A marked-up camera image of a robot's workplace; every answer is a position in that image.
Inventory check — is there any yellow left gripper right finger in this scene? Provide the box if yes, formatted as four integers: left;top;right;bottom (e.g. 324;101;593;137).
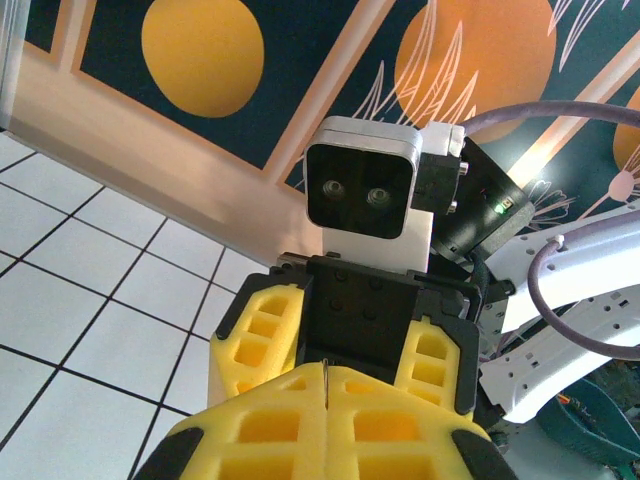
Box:
327;367;516;480

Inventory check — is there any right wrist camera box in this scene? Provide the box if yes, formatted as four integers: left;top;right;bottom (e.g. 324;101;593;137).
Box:
301;115;469;275

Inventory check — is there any aluminium corner post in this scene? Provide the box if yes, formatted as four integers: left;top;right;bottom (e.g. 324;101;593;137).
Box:
0;0;26;132

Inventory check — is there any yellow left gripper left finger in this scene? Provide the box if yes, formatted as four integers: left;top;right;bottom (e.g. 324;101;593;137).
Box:
132;363;329;480

